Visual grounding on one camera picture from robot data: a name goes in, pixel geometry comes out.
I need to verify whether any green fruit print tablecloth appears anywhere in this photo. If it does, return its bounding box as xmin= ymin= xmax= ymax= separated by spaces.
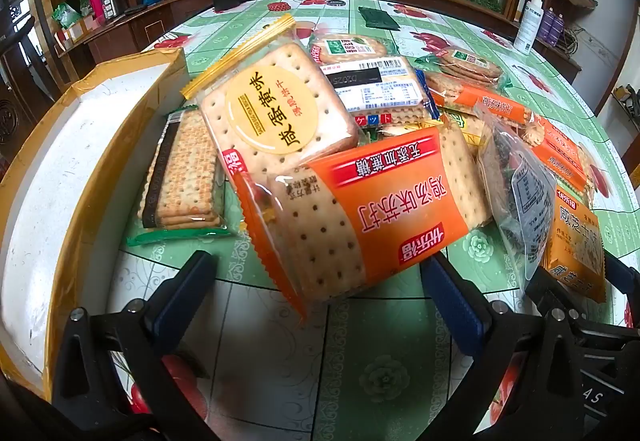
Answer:
xmin=107 ymin=0 xmax=640 ymax=441

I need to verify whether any dark-striped green cracker packet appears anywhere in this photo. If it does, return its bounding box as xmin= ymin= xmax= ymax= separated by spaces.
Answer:
xmin=125 ymin=106 xmax=236 ymax=247

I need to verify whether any yellow-taped cardboard box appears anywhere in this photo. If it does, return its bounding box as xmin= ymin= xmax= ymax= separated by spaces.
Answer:
xmin=0 ymin=48 xmax=188 ymax=402

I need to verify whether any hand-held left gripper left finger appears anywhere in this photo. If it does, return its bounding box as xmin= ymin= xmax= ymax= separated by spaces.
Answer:
xmin=50 ymin=250 xmax=221 ymax=441

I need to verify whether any yellow round label cracker packet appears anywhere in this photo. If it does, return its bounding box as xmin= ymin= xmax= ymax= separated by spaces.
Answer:
xmin=181 ymin=14 xmax=361 ymax=194

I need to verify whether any light green packet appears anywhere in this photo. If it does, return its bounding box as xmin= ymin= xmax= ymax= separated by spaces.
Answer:
xmin=52 ymin=2 xmax=81 ymax=29

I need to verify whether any amber yellow cracker packet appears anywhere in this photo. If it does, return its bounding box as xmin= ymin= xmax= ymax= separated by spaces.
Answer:
xmin=540 ymin=186 xmax=608 ymax=304

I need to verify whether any white spray bottle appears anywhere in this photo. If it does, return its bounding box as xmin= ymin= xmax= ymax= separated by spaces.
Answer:
xmin=514 ymin=0 xmax=545 ymax=56

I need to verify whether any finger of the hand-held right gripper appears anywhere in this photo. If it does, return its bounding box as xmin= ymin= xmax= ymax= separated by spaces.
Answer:
xmin=605 ymin=252 xmax=640 ymax=304
xmin=525 ymin=268 xmax=581 ymax=319

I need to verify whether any clear packet with dark snack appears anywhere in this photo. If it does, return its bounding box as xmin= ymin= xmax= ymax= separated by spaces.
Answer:
xmin=475 ymin=111 xmax=558 ymax=294

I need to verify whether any white label blue cracker packet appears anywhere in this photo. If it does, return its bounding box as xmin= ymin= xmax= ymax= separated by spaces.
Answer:
xmin=325 ymin=55 xmax=441 ymax=127

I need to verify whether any brown wooden side shelf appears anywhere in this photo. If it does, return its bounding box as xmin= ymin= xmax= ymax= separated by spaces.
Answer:
xmin=537 ymin=0 xmax=598 ymax=72

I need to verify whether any dark green snack packet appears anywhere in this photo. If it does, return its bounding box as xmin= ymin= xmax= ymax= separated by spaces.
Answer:
xmin=358 ymin=6 xmax=399 ymax=29

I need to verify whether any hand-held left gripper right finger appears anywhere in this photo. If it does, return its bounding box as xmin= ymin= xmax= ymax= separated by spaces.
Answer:
xmin=420 ymin=253 xmax=587 ymax=441

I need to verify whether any round biscuit green packet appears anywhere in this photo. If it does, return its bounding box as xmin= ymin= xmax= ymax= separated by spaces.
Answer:
xmin=417 ymin=47 xmax=508 ymax=84
xmin=306 ymin=32 xmax=396 ymax=67

